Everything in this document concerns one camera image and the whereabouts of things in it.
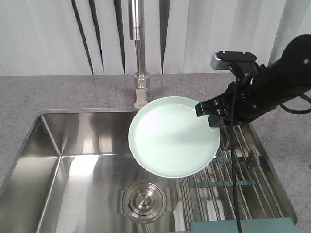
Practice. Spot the steel sink drain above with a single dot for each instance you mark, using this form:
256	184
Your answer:
145	201

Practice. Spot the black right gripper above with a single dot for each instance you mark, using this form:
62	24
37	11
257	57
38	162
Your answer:
239	103

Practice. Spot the steel gooseneck faucet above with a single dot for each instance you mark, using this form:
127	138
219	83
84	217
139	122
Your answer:
137	34

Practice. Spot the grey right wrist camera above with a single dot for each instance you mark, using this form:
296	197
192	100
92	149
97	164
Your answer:
221	60

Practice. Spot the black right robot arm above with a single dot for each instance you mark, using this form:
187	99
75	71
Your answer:
286	78

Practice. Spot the light green round plate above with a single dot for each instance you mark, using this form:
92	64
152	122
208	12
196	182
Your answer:
168	139

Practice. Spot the stainless steel sink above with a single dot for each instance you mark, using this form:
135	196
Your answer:
68	174

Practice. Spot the teal sink drying rack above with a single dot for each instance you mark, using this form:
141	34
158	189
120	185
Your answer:
240	177

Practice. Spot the white pleated curtain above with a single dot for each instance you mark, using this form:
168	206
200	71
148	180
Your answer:
92	37

